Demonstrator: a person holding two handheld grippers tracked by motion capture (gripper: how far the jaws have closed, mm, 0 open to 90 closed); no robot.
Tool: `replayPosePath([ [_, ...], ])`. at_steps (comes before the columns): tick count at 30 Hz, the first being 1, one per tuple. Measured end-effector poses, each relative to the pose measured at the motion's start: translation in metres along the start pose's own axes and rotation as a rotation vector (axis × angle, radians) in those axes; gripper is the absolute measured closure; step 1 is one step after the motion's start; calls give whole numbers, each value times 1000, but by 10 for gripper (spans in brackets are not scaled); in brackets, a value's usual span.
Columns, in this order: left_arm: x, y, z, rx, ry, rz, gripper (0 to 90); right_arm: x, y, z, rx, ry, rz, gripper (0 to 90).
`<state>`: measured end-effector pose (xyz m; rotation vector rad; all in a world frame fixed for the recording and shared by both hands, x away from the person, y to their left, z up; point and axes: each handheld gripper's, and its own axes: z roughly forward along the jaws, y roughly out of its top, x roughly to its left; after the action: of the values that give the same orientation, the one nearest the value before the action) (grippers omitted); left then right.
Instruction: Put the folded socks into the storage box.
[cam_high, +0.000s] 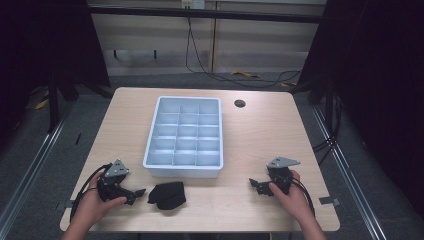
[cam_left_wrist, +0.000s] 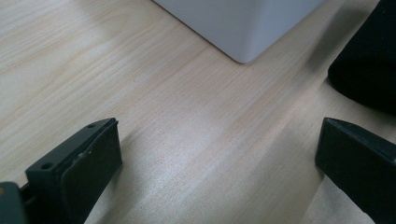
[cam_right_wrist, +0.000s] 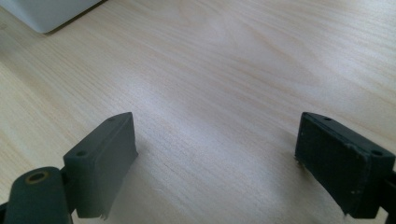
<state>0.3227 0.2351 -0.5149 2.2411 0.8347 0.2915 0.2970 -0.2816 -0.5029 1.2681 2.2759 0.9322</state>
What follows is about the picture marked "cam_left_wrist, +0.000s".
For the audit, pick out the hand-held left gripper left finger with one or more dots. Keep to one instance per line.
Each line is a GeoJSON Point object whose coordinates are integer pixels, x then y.
{"type": "Point", "coordinates": [74, 174]}

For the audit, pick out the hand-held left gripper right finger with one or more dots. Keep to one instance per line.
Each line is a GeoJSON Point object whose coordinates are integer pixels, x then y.
{"type": "Point", "coordinates": [358, 161]}

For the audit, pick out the black object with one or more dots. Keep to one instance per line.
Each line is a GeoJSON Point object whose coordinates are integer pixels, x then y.
{"type": "Point", "coordinates": [370, 62]}

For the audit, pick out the white plastic box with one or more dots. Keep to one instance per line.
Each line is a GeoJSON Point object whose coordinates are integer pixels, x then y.
{"type": "Point", "coordinates": [246, 25]}

